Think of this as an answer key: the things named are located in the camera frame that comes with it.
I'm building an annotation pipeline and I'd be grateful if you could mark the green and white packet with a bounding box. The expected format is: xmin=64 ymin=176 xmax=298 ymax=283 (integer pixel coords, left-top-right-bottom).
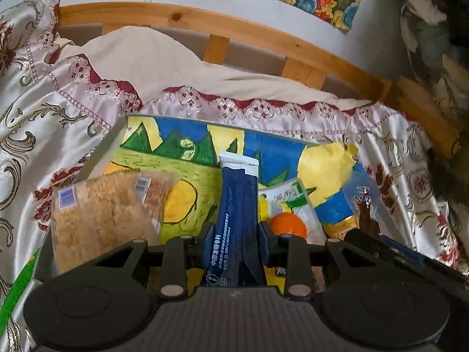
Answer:
xmin=257 ymin=178 xmax=325 ymax=244

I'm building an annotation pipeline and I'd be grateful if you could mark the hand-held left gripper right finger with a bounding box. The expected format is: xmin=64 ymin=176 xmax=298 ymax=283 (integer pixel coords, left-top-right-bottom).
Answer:
xmin=258 ymin=222 xmax=382 ymax=297

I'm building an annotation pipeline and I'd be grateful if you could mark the floral satin blanket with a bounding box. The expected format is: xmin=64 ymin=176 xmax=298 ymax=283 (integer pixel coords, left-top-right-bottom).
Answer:
xmin=0 ymin=0 xmax=462 ymax=352

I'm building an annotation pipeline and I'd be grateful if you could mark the beige pillow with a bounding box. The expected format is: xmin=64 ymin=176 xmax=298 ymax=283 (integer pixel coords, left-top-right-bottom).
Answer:
xmin=57 ymin=25 xmax=371 ymax=112

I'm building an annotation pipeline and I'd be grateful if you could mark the clear packet with brown figure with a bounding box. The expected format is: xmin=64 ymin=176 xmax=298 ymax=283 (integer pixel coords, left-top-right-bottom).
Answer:
xmin=323 ymin=172 xmax=383 ymax=241

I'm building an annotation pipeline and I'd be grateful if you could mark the yellow snack packet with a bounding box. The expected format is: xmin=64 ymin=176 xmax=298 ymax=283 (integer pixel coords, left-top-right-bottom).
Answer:
xmin=262 ymin=260 xmax=291 ymax=291

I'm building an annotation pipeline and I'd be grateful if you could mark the green paper strip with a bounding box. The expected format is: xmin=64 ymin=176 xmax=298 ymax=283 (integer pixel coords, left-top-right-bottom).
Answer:
xmin=0 ymin=248 xmax=42 ymax=318

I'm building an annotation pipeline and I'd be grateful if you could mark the small orange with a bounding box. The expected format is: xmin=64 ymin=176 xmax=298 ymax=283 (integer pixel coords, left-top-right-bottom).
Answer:
xmin=269 ymin=213 xmax=307 ymax=240

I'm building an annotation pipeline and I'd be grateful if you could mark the tan rice cracker packet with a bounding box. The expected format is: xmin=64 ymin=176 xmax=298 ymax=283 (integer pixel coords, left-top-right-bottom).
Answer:
xmin=50 ymin=170 xmax=174 ymax=276

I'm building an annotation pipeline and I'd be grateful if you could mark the dark blue sachet pack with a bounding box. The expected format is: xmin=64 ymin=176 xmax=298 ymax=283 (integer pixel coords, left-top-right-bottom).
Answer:
xmin=201 ymin=151 xmax=267 ymax=287

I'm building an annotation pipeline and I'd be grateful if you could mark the wooden bed headboard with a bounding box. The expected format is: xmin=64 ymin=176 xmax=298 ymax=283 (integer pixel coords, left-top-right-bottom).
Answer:
xmin=57 ymin=2 xmax=463 ymax=159

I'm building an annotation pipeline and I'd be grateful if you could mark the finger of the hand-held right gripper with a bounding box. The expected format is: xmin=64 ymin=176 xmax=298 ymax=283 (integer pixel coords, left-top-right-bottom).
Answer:
xmin=344 ymin=228 xmax=424 ymax=265

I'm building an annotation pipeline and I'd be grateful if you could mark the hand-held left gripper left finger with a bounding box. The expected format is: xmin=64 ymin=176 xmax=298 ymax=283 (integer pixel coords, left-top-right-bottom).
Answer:
xmin=84 ymin=224 xmax=220 ymax=297

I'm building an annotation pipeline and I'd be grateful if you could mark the dark hanging cloth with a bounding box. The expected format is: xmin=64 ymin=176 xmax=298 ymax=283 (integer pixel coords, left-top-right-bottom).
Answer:
xmin=395 ymin=0 xmax=469 ymax=206

